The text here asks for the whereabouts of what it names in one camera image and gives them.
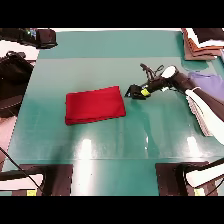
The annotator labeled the black garment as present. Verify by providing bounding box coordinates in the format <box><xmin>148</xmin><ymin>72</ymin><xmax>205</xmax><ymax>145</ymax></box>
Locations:
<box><xmin>193</xmin><ymin>28</ymin><xmax>224</xmax><ymax>43</ymax></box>
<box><xmin>0</xmin><ymin>50</ymin><xmax>35</xmax><ymax>119</ymax></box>

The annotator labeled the pale checked garment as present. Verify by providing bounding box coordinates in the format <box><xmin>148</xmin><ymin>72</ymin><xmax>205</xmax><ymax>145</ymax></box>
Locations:
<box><xmin>185</xmin><ymin>89</ymin><xmax>215</xmax><ymax>138</ymax></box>

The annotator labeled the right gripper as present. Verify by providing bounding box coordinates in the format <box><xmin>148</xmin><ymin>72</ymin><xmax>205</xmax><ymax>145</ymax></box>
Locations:
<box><xmin>124</xmin><ymin>84</ymin><xmax>152</xmax><ymax>101</ymax></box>

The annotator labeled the purple garment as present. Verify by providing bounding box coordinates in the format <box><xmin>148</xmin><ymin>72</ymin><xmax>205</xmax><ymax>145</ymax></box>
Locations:
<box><xmin>187</xmin><ymin>70</ymin><xmax>224</xmax><ymax>105</ymax></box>

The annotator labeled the red T-shirt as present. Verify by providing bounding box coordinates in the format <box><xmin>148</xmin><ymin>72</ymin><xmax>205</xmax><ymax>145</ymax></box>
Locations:
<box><xmin>64</xmin><ymin>85</ymin><xmax>127</xmax><ymax>127</ymax></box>

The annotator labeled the white garment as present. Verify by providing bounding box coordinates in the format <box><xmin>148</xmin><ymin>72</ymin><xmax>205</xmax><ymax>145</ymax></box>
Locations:
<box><xmin>185</xmin><ymin>28</ymin><xmax>224</xmax><ymax>49</ymax></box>

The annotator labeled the black cable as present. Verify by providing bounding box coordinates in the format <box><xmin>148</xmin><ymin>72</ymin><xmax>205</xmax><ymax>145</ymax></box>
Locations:
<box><xmin>0</xmin><ymin>146</ymin><xmax>46</xmax><ymax>197</ymax></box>

